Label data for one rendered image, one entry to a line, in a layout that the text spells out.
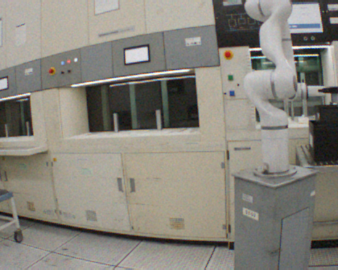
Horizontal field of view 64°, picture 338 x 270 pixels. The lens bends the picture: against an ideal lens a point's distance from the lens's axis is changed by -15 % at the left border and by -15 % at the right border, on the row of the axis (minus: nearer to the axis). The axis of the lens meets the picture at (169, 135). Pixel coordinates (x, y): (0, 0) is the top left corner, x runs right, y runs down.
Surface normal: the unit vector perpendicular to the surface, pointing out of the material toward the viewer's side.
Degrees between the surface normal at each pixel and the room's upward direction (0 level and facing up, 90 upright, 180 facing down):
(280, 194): 90
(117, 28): 90
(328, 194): 90
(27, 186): 90
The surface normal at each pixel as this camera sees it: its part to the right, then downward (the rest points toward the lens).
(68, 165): -0.33, 0.14
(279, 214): 0.43, 0.07
